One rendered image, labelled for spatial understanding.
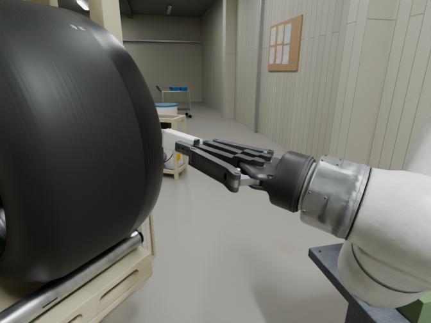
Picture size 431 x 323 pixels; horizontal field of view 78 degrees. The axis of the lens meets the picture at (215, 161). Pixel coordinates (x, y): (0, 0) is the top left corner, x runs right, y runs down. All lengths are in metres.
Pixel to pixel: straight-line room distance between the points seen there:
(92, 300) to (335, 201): 0.57
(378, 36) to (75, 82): 3.06
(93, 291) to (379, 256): 0.59
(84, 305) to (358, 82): 2.98
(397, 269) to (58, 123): 0.45
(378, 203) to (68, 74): 0.45
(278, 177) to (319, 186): 0.05
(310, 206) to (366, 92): 2.98
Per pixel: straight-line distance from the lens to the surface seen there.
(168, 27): 13.18
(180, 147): 0.41
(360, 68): 3.19
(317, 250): 1.21
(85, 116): 0.46
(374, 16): 3.26
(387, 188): 0.32
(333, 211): 0.31
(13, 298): 0.89
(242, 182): 0.32
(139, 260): 0.78
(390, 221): 0.31
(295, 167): 0.33
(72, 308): 0.71
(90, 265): 0.71
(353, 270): 0.43
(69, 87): 0.47
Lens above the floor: 1.34
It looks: 19 degrees down
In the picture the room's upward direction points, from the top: straight up
